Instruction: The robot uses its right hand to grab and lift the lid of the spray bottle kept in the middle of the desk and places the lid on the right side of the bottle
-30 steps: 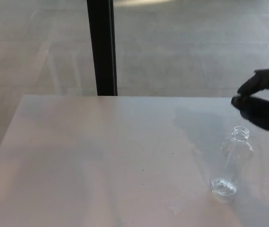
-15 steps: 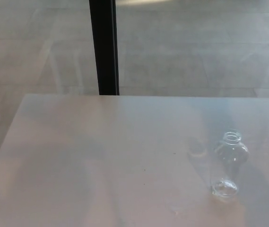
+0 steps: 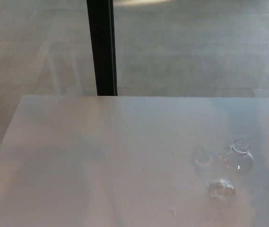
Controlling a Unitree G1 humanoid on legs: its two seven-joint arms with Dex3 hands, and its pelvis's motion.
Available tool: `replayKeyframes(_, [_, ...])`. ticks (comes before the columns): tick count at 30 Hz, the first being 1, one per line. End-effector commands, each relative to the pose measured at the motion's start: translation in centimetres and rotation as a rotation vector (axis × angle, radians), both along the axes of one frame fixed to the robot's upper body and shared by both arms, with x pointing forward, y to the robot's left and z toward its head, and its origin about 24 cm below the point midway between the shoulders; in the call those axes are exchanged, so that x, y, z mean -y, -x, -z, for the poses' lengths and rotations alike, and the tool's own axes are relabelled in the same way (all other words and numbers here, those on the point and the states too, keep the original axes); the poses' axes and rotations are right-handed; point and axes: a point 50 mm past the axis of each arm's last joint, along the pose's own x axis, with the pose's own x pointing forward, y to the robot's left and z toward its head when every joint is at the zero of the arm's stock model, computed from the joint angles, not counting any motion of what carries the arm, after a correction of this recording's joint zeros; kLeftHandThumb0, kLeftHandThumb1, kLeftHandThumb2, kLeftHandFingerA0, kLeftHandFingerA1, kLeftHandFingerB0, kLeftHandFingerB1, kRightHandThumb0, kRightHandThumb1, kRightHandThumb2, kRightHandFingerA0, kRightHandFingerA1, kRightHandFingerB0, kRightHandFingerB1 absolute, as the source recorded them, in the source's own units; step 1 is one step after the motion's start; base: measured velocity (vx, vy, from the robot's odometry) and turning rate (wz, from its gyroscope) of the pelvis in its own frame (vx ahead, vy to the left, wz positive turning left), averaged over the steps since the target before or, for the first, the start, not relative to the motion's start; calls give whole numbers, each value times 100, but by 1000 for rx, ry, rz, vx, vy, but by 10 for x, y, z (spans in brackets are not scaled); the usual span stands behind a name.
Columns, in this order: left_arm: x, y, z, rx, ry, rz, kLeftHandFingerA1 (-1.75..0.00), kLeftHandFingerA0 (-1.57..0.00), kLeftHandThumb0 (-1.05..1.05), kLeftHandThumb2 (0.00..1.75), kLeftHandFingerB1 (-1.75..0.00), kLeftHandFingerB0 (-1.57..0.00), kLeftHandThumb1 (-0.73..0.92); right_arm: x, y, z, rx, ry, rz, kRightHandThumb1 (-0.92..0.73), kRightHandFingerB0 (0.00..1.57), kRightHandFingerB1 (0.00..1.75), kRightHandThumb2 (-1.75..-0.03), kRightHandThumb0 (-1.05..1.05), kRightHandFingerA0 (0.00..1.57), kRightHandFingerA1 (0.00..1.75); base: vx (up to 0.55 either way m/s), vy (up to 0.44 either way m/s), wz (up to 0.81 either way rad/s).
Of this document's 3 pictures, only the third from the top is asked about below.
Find clear plastic spray bottle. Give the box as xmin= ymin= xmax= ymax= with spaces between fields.
xmin=209 ymin=140 xmax=254 ymax=198

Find black vertical window frame post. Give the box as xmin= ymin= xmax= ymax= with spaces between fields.
xmin=86 ymin=0 xmax=118 ymax=96

